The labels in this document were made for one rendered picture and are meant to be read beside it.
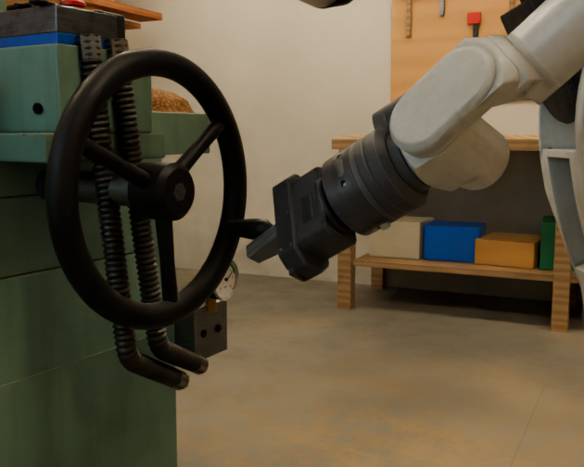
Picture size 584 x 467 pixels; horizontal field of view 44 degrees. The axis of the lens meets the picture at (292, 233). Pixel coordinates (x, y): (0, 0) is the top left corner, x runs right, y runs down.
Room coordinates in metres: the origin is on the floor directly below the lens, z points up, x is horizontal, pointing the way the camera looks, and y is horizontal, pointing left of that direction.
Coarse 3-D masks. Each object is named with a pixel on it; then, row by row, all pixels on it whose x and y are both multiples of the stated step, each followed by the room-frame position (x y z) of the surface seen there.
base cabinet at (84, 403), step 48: (0, 288) 0.79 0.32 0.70; (48, 288) 0.84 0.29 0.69; (0, 336) 0.78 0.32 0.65; (48, 336) 0.84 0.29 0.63; (96, 336) 0.90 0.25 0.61; (144, 336) 0.98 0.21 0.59; (0, 384) 0.78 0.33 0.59; (48, 384) 0.83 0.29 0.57; (96, 384) 0.90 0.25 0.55; (144, 384) 0.97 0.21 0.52; (0, 432) 0.78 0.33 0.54; (48, 432) 0.83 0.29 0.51; (96, 432) 0.90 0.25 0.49; (144, 432) 0.97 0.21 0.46
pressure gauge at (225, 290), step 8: (232, 264) 1.05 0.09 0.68; (232, 272) 1.05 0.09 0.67; (232, 280) 1.05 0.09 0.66; (216, 288) 1.02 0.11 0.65; (224, 288) 1.03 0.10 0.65; (232, 288) 1.05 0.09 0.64; (216, 296) 1.01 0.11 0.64; (224, 296) 1.03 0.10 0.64; (232, 296) 1.05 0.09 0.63; (208, 304) 1.04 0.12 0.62; (216, 304) 1.05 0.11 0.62
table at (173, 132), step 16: (160, 112) 1.02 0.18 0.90; (176, 112) 1.05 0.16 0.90; (160, 128) 1.02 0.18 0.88; (176, 128) 1.04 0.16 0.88; (192, 128) 1.07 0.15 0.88; (0, 144) 0.76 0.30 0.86; (16, 144) 0.75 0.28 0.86; (32, 144) 0.74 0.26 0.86; (48, 144) 0.73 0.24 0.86; (112, 144) 0.81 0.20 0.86; (144, 144) 0.85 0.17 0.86; (160, 144) 0.88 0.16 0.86; (176, 144) 1.04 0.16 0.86; (192, 144) 1.07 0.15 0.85; (0, 160) 0.77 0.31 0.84; (16, 160) 0.75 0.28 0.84; (32, 160) 0.74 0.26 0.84
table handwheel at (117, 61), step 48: (144, 48) 0.73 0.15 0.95; (96, 96) 0.67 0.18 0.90; (96, 144) 0.67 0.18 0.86; (240, 144) 0.85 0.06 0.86; (48, 192) 0.63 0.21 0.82; (144, 192) 0.73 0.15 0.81; (192, 192) 0.76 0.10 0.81; (240, 192) 0.86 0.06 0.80; (96, 288) 0.66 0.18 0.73; (192, 288) 0.79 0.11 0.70
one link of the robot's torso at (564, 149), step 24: (552, 120) 1.00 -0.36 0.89; (576, 120) 0.86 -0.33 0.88; (552, 144) 1.00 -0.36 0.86; (576, 144) 0.86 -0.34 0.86; (552, 168) 0.97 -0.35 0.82; (576, 168) 0.87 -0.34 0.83; (552, 192) 0.97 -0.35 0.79; (576, 192) 0.88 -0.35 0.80; (576, 216) 0.97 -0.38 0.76; (576, 240) 0.97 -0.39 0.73; (576, 264) 0.97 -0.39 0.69
